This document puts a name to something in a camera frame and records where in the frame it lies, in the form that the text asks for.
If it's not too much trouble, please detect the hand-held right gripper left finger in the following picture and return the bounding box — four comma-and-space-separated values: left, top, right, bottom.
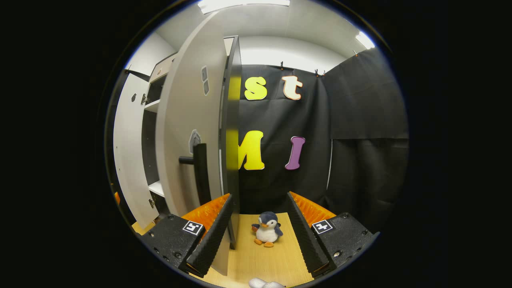
138, 194, 234, 278

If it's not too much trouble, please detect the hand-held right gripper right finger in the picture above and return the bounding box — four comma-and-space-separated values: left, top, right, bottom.
285, 191, 380, 278

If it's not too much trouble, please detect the white cabinet door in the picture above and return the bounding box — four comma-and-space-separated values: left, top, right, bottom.
113, 72, 160, 229
155, 11, 230, 276

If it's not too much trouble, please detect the white and grey cabinet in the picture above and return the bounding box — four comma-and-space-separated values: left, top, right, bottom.
140, 35, 242, 250

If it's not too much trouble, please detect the penguin plush toy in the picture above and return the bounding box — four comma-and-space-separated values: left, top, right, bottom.
251, 212, 284, 248

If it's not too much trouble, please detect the black backdrop cloth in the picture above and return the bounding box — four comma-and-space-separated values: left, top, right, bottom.
120, 47, 409, 236

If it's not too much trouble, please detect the small ceiling light panel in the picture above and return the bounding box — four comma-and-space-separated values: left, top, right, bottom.
355, 31, 376, 50

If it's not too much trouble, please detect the large ceiling light panel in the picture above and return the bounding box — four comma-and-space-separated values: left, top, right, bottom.
197, 0, 290, 14

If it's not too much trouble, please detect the cabinet drawer with black handle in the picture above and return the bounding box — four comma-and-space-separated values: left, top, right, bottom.
149, 54, 178, 83

